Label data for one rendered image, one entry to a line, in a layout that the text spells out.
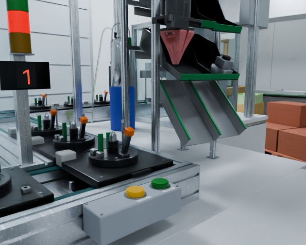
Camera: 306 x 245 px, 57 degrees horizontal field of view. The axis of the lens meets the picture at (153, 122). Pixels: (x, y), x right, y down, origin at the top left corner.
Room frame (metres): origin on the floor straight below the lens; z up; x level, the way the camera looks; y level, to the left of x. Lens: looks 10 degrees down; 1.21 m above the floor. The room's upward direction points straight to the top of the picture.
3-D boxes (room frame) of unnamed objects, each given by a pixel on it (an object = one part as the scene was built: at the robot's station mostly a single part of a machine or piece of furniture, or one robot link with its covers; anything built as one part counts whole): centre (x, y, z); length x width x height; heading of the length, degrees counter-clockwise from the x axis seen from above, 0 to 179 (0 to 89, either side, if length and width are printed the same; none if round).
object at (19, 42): (0.74, 0.34, 1.29); 0.05 x 0.05 x 0.05
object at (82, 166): (0.77, 0.11, 1.01); 0.24 x 0.24 x 0.13; 41
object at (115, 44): (1.77, 0.19, 1.32); 0.14 x 0.14 x 0.38
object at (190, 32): (0.66, -0.04, 1.28); 0.07 x 0.07 x 0.09; 41
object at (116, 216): (0.56, 0.04, 0.93); 0.21 x 0.07 x 0.06; 131
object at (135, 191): (0.56, 0.04, 0.96); 0.04 x 0.04 x 0.02
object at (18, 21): (0.74, 0.34, 1.34); 0.05 x 0.05 x 0.05
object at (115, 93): (1.77, 0.19, 1.00); 0.16 x 0.16 x 0.27
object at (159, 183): (0.61, -0.02, 0.96); 0.04 x 0.04 x 0.02
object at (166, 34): (0.67, -0.06, 1.28); 0.07 x 0.07 x 0.09; 41
